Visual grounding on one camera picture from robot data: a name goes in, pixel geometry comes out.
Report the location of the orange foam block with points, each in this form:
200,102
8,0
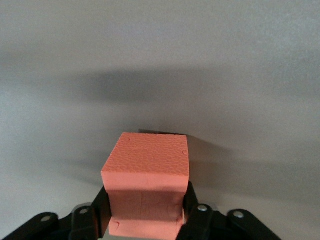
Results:
147,160

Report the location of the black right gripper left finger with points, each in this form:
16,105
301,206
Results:
80,222

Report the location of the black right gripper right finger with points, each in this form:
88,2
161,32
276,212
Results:
207,222

